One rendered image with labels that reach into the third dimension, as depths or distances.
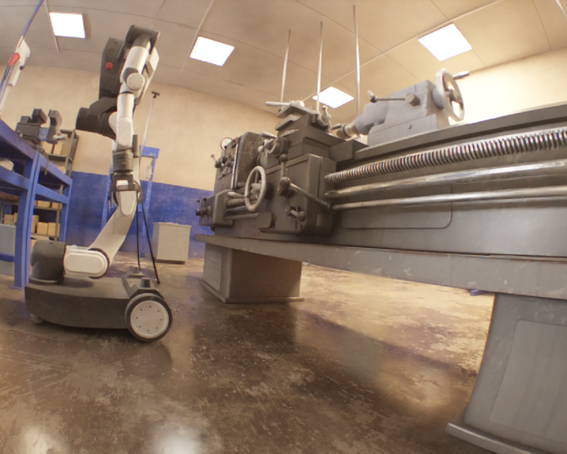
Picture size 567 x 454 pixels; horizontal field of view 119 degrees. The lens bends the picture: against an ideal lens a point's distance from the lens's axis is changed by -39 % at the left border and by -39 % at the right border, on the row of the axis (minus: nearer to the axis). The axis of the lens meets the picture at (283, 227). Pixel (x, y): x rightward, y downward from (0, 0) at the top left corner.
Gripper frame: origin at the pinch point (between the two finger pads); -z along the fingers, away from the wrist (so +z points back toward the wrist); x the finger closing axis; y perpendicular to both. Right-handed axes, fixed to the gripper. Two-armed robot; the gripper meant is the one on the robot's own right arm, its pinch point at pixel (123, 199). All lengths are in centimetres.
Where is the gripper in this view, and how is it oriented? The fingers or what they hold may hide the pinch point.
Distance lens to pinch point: 115.6
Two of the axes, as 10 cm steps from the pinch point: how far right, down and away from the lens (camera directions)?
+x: 7.9, -0.9, 6.1
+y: -6.1, -0.1, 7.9
